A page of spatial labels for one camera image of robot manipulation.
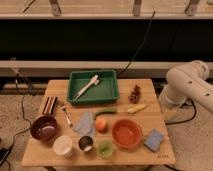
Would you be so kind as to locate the light blue towel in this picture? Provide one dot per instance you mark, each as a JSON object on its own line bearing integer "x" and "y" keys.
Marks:
{"x": 84, "y": 126}

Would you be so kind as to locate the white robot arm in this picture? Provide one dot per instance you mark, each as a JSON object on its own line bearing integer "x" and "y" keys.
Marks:
{"x": 186, "y": 81}

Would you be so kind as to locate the green plastic tray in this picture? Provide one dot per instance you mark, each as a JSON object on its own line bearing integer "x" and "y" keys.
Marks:
{"x": 105, "y": 90}

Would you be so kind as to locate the white dish brush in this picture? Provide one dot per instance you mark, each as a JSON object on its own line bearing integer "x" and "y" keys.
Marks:
{"x": 93, "y": 81}

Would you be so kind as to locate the green cucumber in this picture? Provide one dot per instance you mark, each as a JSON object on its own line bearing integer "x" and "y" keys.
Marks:
{"x": 104, "y": 111}

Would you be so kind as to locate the orange peach fruit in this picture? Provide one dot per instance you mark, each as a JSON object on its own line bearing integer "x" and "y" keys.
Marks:
{"x": 101, "y": 125}

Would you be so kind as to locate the metal spoon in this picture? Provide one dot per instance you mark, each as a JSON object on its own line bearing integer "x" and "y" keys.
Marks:
{"x": 63, "y": 108}

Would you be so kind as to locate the orange bowl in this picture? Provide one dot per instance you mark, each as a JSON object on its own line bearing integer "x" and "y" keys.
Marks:
{"x": 126, "y": 133}

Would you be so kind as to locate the wooden table board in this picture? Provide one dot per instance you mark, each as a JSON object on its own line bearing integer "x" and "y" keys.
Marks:
{"x": 38, "y": 154}

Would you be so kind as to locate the striped brown block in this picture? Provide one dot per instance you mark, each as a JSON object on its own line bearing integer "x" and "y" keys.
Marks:
{"x": 49, "y": 105}

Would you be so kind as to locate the small metal cup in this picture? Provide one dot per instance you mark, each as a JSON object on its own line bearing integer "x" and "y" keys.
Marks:
{"x": 86, "y": 143}

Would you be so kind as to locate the green cup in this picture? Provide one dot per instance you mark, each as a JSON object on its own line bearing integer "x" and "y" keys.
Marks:
{"x": 105, "y": 149}

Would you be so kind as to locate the blue sponge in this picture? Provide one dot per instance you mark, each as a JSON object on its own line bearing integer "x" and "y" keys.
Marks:
{"x": 154, "y": 140}

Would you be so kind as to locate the white cup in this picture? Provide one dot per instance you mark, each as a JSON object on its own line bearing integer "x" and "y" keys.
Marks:
{"x": 63, "y": 146}

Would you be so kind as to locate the dark purple bowl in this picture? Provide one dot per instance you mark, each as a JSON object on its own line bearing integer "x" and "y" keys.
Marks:
{"x": 44, "y": 128}

